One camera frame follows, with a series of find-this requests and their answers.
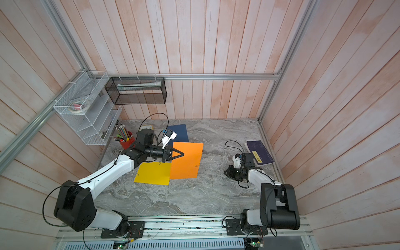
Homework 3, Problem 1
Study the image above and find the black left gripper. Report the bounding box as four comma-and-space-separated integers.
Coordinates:
145, 143, 184, 163

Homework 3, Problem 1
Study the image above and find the orange paper document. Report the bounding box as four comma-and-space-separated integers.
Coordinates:
170, 142, 204, 180

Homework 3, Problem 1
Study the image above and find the blue paper document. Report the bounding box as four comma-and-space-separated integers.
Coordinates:
166, 124, 189, 146

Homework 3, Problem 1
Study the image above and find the yellow paper document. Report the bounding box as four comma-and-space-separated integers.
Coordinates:
134, 162, 171, 185

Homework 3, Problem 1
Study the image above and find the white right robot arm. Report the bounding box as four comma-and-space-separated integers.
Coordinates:
224, 153, 301, 232

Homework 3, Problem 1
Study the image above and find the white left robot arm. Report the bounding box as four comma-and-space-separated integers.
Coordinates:
54, 129, 177, 238

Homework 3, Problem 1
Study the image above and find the dark purple book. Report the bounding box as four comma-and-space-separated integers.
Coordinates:
245, 141, 275, 166

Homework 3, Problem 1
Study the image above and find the yellow desk clock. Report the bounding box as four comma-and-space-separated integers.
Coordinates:
139, 125, 154, 131

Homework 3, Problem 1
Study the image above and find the red metal pencil cup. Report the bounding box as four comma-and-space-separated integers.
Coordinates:
119, 131, 135, 150

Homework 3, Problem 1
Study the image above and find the tape roll in shelf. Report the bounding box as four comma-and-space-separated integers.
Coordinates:
68, 100, 90, 114

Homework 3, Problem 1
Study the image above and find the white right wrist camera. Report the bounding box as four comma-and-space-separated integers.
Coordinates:
232, 154, 242, 169

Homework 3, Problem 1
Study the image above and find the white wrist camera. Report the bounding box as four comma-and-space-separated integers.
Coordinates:
161, 129, 177, 149
232, 154, 242, 169

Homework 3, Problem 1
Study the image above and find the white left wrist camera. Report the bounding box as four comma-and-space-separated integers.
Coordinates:
161, 129, 177, 149

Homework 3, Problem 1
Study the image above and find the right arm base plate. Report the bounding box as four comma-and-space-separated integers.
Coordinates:
221, 216, 268, 236

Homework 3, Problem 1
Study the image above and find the aluminium front rail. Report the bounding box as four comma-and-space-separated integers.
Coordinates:
55, 215, 313, 243

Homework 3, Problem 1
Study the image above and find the black wire mesh basket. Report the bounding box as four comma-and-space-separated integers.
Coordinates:
105, 76, 167, 105

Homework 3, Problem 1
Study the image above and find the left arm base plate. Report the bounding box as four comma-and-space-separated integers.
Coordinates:
101, 221, 145, 239

